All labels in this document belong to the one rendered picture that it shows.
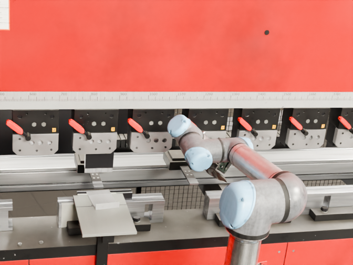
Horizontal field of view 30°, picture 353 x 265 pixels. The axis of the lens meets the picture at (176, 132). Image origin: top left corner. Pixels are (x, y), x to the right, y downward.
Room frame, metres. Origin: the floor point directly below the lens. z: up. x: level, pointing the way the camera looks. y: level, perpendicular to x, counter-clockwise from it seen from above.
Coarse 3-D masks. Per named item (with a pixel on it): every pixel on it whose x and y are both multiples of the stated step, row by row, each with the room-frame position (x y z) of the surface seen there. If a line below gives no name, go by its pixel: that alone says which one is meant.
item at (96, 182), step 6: (78, 156) 2.34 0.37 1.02; (84, 156) 2.32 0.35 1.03; (78, 162) 2.28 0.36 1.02; (84, 162) 2.28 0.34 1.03; (78, 168) 2.27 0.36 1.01; (84, 168) 2.27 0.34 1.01; (90, 174) 2.23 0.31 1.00; (96, 174) 2.24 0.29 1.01; (96, 180) 2.19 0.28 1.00; (96, 186) 2.14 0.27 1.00; (102, 186) 2.15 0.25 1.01
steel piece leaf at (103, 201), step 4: (88, 196) 2.07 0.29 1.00; (92, 196) 2.07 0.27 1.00; (96, 196) 2.07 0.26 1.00; (100, 196) 2.08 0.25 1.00; (104, 196) 2.08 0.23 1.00; (108, 196) 2.08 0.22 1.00; (112, 196) 2.09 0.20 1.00; (92, 200) 2.04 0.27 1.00; (96, 200) 2.04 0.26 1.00; (100, 200) 2.05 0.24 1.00; (104, 200) 2.05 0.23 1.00; (108, 200) 2.05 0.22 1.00; (112, 200) 2.05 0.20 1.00; (92, 204) 2.02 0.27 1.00; (96, 204) 1.98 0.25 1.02; (100, 204) 1.99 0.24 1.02; (104, 204) 1.99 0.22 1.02; (108, 204) 2.00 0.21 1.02; (112, 204) 2.01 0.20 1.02; (116, 204) 2.01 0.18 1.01; (96, 208) 1.98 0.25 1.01; (100, 208) 1.99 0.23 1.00; (104, 208) 1.99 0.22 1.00; (108, 208) 2.00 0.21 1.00
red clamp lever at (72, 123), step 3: (69, 120) 2.00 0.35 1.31; (72, 120) 2.01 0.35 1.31; (69, 123) 2.00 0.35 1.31; (72, 123) 2.00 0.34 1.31; (75, 123) 2.01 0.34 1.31; (72, 126) 2.00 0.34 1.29; (75, 126) 2.00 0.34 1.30; (78, 126) 2.01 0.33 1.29; (81, 126) 2.03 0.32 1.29; (78, 129) 2.01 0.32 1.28; (81, 129) 2.01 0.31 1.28; (81, 132) 2.01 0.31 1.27; (84, 132) 2.02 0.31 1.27; (87, 132) 2.03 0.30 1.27; (87, 135) 2.01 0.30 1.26; (90, 135) 2.02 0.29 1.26; (87, 138) 2.01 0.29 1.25; (90, 138) 2.01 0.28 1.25
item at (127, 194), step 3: (114, 189) 2.14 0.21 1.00; (117, 189) 2.14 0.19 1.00; (120, 189) 2.15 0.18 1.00; (123, 189) 2.15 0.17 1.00; (126, 189) 2.15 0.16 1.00; (129, 189) 2.15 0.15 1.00; (78, 192) 2.10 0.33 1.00; (81, 192) 2.10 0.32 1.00; (84, 192) 2.10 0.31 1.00; (117, 192) 2.12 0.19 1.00; (120, 192) 2.12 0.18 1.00; (123, 192) 2.12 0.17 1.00; (126, 192) 2.13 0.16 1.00; (129, 192) 2.13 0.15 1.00; (123, 195) 2.12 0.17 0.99; (126, 195) 2.13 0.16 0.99; (129, 195) 2.13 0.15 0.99; (126, 198) 2.13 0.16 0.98; (129, 198) 2.13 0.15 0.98
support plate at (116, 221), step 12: (84, 204) 2.01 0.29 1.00; (120, 204) 2.04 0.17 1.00; (84, 216) 1.93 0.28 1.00; (96, 216) 1.94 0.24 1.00; (108, 216) 1.95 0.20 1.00; (120, 216) 1.96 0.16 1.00; (84, 228) 1.86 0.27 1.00; (96, 228) 1.86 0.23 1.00; (108, 228) 1.87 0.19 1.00; (120, 228) 1.88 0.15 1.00; (132, 228) 1.89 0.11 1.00
